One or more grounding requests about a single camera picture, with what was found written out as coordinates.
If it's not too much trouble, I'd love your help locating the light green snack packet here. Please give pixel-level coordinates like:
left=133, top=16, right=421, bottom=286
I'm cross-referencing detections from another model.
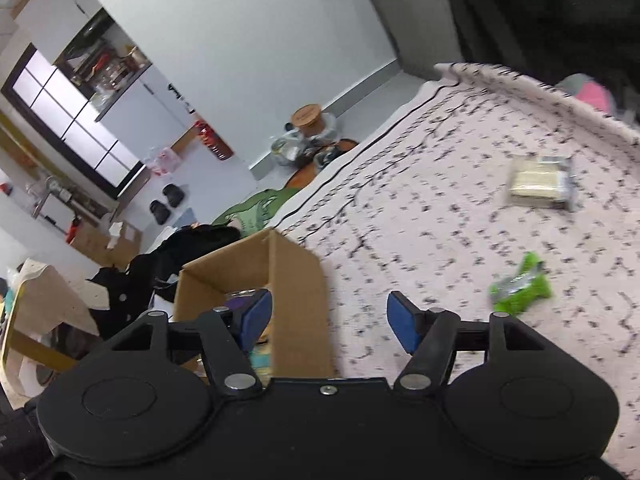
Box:
left=489, top=252, right=553, bottom=313

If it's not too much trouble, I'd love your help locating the light wooden chair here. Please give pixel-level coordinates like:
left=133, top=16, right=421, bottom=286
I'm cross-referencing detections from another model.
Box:
left=0, top=285, right=81, bottom=396

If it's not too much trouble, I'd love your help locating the black coat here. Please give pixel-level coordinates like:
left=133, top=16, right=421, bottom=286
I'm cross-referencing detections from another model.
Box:
left=412, top=0, right=640, bottom=126

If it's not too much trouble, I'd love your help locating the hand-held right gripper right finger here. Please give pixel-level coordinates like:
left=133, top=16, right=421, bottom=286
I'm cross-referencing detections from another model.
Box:
left=387, top=290, right=548, bottom=391

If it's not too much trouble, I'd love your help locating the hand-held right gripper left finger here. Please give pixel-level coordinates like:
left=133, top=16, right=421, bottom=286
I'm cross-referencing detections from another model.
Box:
left=102, top=289, right=275, bottom=393

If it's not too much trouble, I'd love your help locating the brown cardboard box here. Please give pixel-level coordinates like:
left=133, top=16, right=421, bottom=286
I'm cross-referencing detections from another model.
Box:
left=172, top=227, right=335, bottom=380

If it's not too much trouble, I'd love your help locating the dark framed window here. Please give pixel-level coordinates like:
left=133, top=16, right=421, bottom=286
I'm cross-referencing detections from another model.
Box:
left=2, top=42, right=151, bottom=201

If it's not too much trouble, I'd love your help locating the green cartoon cloth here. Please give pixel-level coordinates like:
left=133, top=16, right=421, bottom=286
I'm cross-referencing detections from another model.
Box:
left=210, top=187, right=296, bottom=233

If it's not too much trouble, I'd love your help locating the clear grey container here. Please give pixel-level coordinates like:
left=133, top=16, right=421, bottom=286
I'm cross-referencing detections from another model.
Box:
left=270, top=130, right=313, bottom=166

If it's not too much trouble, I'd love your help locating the dark grey door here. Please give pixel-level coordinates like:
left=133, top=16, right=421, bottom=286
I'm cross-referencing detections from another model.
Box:
left=350, top=0, right=463, bottom=81

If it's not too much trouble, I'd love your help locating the white black patterned blanket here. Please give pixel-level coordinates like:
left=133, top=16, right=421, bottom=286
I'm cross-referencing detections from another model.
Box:
left=252, top=62, right=640, bottom=480

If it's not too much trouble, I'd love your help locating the metal sink faucet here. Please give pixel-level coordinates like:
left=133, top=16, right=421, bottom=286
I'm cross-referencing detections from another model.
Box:
left=25, top=175, right=81, bottom=221

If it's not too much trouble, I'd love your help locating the black clothes pile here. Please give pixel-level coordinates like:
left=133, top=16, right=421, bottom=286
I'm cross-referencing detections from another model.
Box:
left=90, top=224, right=242, bottom=343

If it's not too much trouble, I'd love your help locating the shelf of kitchenware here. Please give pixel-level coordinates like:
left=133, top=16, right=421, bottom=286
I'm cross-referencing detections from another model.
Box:
left=52, top=7, right=153, bottom=121

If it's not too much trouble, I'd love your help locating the blue snack packet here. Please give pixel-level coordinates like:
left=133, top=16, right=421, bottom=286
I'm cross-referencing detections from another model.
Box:
left=249, top=349, right=274, bottom=377

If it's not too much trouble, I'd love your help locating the orange round tray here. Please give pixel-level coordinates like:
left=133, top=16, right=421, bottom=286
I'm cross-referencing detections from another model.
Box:
left=287, top=137, right=358, bottom=188

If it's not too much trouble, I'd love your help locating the white cabinet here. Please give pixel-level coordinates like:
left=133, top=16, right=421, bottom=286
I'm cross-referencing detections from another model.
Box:
left=95, top=67, right=196, bottom=161

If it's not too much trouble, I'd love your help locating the small cardboard box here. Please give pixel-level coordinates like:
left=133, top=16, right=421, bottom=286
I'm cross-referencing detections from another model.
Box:
left=70, top=220, right=143, bottom=268

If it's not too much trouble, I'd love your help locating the clear cracker packet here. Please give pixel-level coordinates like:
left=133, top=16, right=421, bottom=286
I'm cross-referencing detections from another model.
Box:
left=506, top=155, right=576, bottom=211

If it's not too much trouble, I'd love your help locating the pink grey soft item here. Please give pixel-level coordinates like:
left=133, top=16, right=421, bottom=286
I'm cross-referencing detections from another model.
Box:
left=557, top=74, right=616, bottom=116

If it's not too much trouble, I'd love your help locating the brown lidded jar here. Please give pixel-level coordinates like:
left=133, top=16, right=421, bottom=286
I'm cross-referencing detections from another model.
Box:
left=291, top=104, right=326, bottom=138

